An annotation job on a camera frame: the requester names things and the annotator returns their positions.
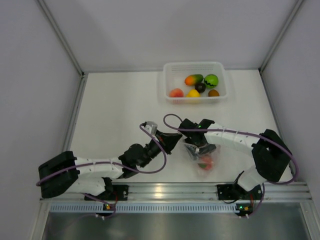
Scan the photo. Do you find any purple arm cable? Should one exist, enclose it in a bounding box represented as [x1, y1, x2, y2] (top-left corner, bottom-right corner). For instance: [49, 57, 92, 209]
[35, 122, 168, 187]
[163, 114, 300, 185]

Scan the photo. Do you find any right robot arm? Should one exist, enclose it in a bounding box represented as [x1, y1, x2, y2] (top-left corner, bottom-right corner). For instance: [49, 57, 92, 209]
[178, 118, 291, 199]

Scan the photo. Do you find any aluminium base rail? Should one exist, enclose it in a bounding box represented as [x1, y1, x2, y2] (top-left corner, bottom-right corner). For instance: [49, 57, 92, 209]
[39, 181, 312, 202]

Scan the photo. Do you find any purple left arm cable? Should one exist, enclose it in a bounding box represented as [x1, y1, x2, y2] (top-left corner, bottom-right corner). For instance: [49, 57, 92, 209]
[35, 122, 168, 187]

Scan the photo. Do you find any aluminium frame rail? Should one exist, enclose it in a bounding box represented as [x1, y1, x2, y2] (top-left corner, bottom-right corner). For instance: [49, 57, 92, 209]
[35, 0, 85, 79]

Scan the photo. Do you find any clear zip top bag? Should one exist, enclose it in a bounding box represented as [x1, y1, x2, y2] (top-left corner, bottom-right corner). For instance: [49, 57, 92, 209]
[182, 142, 221, 180]

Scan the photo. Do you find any orange peach fake fruit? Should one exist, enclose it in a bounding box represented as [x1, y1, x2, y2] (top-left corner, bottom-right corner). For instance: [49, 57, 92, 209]
[169, 88, 185, 98]

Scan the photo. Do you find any yellow fake pepper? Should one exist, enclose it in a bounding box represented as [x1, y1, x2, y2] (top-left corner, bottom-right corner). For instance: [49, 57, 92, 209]
[185, 89, 201, 98]

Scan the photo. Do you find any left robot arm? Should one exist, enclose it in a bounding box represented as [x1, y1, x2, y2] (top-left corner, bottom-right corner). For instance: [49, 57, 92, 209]
[37, 130, 182, 200]

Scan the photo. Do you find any brown fake kiwi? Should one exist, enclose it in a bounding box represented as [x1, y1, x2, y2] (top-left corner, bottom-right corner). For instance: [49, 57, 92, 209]
[208, 89, 220, 97]

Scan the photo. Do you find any red fake strawberry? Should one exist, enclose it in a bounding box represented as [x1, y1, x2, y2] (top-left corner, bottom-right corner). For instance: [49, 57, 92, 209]
[197, 155, 214, 171]

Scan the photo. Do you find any white plastic basket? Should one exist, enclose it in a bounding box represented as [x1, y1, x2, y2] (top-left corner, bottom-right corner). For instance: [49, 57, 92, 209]
[163, 61, 230, 104]

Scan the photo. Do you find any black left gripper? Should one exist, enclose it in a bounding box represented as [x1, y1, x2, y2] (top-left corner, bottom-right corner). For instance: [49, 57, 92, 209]
[139, 129, 182, 168]

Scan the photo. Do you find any dark purple fake plum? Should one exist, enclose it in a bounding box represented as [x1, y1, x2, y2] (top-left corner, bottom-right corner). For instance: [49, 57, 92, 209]
[194, 82, 206, 94]

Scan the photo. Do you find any white slotted cable duct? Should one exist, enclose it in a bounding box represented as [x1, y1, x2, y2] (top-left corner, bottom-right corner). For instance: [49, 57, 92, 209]
[50, 202, 250, 214]

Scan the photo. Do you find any green fake apple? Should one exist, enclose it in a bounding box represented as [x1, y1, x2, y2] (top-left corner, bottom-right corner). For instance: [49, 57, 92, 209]
[203, 74, 219, 89]

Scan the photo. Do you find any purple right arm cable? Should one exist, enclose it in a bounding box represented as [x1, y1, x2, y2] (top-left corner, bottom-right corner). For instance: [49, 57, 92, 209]
[163, 114, 300, 185]

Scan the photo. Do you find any orange green fake mango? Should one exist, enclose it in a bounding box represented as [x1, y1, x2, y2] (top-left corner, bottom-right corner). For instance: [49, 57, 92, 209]
[184, 74, 204, 86]

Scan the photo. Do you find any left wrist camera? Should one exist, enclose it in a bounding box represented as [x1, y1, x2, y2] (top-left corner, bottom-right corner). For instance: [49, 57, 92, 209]
[143, 121, 158, 136]

